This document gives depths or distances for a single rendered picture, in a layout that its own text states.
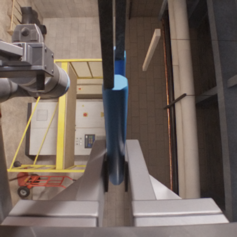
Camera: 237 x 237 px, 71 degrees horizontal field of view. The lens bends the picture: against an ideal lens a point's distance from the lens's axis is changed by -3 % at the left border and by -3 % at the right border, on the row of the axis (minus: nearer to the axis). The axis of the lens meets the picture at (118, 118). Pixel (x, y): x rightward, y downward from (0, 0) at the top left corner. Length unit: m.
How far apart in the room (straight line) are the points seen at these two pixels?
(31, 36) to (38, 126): 3.84
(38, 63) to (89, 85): 3.84
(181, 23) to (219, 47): 0.86
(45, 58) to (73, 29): 5.06
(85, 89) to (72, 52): 1.28
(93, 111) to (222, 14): 3.13
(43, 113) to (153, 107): 2.66
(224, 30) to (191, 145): 2.13
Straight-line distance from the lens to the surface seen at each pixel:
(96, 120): 3.86
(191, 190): 3.27
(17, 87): 0.52
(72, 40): 5.21
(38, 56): 0.32
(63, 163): 2.88
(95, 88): 4.11
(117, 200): 4.50
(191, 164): 3.19
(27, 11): 4.28
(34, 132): 4.24
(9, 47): 0.30
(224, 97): 3.28
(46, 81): 0.41
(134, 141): 0.15
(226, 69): 3.46
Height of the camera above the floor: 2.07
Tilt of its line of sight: 1 degrees up
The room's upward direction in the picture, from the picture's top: 90 degrees clockwise
